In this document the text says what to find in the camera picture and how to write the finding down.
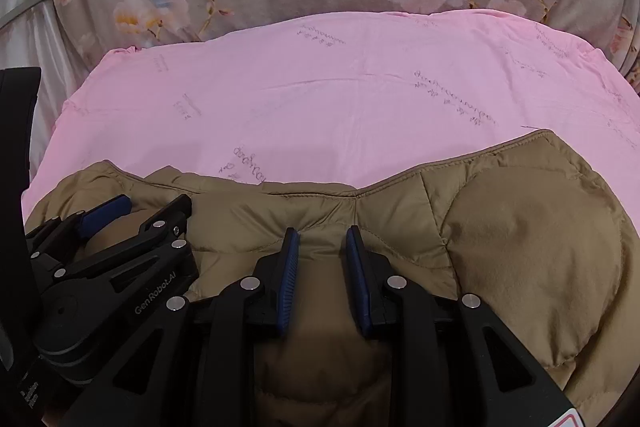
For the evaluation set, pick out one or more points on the olive quilted jacket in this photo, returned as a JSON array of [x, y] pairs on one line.
[[525, 232]]

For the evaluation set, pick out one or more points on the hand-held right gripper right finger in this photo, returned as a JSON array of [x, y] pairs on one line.
[[358, 278]]

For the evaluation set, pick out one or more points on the grey metal rail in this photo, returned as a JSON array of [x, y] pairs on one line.
[[25, 10]]

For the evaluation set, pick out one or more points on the white curtain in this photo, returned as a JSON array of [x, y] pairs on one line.
[[45, 47]]

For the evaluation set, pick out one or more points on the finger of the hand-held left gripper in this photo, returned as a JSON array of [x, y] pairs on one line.
[[140, 252], [102, 213]]

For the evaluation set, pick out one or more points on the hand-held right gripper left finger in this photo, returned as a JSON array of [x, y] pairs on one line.
[[288, 278]]

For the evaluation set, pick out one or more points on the pink blanket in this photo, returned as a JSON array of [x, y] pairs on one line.
[[325, 107]]

